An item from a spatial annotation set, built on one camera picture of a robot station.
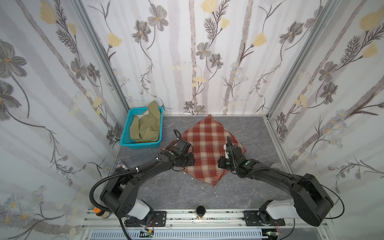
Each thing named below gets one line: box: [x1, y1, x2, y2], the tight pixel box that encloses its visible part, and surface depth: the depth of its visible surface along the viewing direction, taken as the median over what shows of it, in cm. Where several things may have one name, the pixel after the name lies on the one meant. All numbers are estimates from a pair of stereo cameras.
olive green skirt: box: [130, 100, 161, 143], surface depth 108 cm
